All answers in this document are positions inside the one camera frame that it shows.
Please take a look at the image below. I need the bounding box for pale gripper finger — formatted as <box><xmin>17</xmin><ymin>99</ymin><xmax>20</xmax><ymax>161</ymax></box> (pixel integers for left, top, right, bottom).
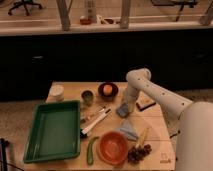
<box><xmin>128</xmin><ymin>102</ymin><xmax>136</xmax><ymax>113</ymax></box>

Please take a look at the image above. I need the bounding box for blue sponge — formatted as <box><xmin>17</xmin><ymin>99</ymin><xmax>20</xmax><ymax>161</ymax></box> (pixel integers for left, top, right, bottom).
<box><xmin>116</xmin><ymin>103</ymin><xmax>129</xmax><ymax>118</ymax></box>

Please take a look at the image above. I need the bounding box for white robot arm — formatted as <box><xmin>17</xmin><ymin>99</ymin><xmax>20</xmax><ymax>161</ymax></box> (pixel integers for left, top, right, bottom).
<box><xmin>124</xmin><ymin>68</ymin><xmax>213</xmax><ymax>171</ymax></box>

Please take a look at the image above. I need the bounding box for blue folded cloth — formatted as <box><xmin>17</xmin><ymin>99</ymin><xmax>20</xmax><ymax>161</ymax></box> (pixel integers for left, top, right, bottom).
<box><xmin>116</xmin><ymin>119</ymin><xmax>138</xmax><ymax>141</ymax></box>

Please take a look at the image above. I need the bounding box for dark bowl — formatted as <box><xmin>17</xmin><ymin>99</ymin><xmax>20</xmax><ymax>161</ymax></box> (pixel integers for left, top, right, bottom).
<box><xmin>98</xmin><ymin>82</ymin><xmax>118</xmax><ymax>101</ymax></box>

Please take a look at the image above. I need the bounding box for orange fruit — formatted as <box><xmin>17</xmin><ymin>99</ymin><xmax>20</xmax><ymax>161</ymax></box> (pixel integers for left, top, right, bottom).
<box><xmin>103</xmin><ymin>85</ymin><xmax>112</xmax><ymax>95</ymax></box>

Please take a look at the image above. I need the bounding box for metal fork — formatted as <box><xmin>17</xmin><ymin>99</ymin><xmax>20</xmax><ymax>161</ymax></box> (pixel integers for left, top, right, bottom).
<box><xmin>80</xmin><ymin>106</ymin><xmax>106</xmax><ymax>123</ymax></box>

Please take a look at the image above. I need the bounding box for yellow corn cob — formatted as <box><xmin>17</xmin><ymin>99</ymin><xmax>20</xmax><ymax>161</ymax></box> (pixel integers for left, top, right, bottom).
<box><xmin>135</xmin><ymin>127</ymin><xmax>149</xmax><ymax>148</ymax></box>

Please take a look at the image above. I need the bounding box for orange bowl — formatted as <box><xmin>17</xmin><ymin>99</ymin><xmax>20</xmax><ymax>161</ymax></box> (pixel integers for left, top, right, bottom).
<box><xmin>96</xmin><ymin>131</ymin><xmax>128</xmax><ymax>166</ymax></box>

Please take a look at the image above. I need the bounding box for bunch of dark grapes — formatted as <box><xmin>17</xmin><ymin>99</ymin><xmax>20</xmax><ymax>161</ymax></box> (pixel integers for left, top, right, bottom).
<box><xmin>127</xmin><ymin>144</ymin><xmax>152</xmax><ymax>164</ymax></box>

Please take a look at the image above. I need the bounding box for green chili pepper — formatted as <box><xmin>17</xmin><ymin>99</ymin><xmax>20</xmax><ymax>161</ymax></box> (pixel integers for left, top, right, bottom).
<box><xmin>87</xmin><ymin>137</ymin><xmax>99</xmax><ymax>165</ymax></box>

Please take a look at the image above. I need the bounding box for white cup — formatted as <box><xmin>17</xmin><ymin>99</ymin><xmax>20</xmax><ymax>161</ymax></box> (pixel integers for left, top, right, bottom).
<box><xmin>50</xmin><ymin>85</ymin><xmax>64</xmax><ymax>101</ymax></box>

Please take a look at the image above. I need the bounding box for green plastic tray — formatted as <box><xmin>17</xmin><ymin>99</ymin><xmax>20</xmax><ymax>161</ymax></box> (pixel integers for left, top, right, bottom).
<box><xmin>23</xmin><ymin>100</ymin><xmax>80</xmax><ymax>163</ymax></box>

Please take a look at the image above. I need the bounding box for red object on shelf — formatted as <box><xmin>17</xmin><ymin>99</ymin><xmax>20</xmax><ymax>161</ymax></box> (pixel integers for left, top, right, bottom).
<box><xmin>79</xmin><ymin>16</ymin><xmax>92</xmax><ymax>25</ymax></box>

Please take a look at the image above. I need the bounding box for black stand at left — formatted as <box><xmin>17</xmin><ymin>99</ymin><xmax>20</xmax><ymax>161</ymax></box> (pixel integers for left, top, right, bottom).
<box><xmin>0</xmin><ymin>138</ymin><xmax>9</xmax><ymax>171</ymax></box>

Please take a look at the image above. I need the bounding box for black office chair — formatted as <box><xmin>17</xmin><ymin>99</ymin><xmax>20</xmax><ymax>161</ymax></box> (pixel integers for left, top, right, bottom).
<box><xmin>8</xmin><ymin>0</ymin><xmax>43</xmax><ymax>16</ymax></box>

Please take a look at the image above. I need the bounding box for white handled utensil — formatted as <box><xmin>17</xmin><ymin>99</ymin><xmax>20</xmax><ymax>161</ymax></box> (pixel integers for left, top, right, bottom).
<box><xmin>80</xmin><ymin>109</ymin><xmax>111</xmax><ymax>138</ymax></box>

